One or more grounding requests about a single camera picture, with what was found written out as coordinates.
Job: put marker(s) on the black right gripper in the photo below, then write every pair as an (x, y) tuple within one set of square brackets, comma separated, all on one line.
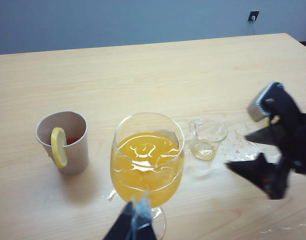
[(292, 140)]

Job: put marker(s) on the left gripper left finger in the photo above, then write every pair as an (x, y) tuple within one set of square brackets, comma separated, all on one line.
[(120, 227)]

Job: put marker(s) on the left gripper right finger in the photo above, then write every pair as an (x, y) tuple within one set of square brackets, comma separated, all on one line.
[(145, 222)]

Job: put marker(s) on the clear glass measuring cup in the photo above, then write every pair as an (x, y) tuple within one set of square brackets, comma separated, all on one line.
[(205, 150)]

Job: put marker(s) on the beige paper cup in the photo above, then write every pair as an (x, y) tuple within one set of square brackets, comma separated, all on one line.
[(75, 160)]

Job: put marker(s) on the clear wine glass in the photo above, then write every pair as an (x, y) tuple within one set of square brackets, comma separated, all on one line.
[(147, 162)]

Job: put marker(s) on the yellow lemon slice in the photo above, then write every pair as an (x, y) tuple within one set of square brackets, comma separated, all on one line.
[(58, 150)]

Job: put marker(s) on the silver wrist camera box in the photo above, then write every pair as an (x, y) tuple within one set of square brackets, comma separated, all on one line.
[(255, 107)]

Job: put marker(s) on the black wall outlet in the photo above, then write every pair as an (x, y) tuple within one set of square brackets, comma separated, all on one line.
[(253, 15)]

